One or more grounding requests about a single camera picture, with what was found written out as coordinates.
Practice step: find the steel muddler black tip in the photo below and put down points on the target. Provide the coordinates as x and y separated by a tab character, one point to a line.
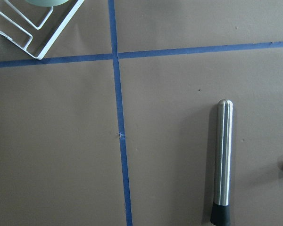
220	214

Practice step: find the mint green cup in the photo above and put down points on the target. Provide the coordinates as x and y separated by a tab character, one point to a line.
46	3

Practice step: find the white wire cup rack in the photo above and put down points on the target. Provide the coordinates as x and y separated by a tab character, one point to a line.
34	29

